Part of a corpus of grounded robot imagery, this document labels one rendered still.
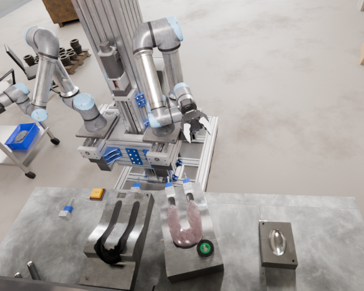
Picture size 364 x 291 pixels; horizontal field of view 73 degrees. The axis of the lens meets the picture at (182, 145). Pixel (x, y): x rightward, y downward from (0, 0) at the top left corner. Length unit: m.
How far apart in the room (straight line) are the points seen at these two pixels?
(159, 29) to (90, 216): 1.13
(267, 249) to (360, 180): 1.67
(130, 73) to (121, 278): 1.11
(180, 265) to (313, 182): 1.73
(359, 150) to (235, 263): 2.07
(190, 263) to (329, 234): 0.71
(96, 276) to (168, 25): 1.23
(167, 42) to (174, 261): 1.02
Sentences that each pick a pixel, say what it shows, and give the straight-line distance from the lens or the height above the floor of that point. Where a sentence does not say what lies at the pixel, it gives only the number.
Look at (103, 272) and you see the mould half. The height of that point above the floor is 0.86.
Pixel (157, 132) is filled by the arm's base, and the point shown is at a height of 1.07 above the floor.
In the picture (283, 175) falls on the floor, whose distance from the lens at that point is 2.62.
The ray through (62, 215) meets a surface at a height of 0.85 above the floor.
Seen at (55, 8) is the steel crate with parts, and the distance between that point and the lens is 7.70.
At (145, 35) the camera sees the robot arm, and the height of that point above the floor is 1.65.
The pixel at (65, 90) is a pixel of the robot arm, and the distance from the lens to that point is 1.76.
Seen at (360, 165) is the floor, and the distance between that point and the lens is 2.92.
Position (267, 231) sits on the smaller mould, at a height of 0.87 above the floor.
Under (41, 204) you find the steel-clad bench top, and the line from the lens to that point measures 1.89.
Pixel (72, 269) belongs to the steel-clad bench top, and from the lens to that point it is 1.55.
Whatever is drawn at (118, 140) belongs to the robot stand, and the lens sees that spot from 1.76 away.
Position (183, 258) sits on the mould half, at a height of 0.91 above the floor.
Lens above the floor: 2.09
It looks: 46 degrees down
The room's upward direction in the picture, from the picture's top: 12 degrees counter-clockwise
